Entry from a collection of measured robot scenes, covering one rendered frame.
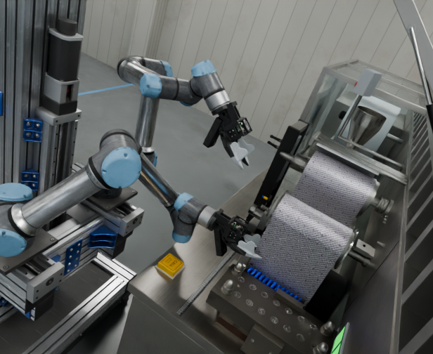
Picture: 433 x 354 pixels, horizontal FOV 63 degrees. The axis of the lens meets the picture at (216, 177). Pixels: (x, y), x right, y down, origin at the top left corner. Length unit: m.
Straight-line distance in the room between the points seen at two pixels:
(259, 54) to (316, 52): 0.74
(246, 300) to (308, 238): 0.28
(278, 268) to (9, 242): 0.84
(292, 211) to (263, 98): 3.96
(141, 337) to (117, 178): 0.61
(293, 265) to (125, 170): 0.62
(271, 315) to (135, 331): 0.51
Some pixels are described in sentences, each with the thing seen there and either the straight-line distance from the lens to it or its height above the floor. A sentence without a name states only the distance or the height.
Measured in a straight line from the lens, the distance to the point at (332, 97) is 2.07.
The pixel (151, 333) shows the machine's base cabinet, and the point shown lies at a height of 0.76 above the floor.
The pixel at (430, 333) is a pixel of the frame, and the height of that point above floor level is 1.54.
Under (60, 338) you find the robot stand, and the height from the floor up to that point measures 0.21.
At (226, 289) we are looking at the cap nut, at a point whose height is 1.05.
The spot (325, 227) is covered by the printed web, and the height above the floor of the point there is 1.30.
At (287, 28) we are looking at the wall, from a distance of 4.90.
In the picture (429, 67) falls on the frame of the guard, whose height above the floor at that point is 1.82.
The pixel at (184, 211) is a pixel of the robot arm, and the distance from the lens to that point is 1.27.
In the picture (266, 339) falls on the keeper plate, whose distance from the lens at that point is 1.14.
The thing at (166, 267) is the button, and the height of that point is 0.92.
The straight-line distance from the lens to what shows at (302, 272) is 1.23.
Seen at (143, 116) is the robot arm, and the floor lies 1.21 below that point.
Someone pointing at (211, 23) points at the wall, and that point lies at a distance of 5.28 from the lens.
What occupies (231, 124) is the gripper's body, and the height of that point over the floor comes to 1.47.
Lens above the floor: 1.86
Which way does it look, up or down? 29 degrees down
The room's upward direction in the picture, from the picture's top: 20 degrees clockwise
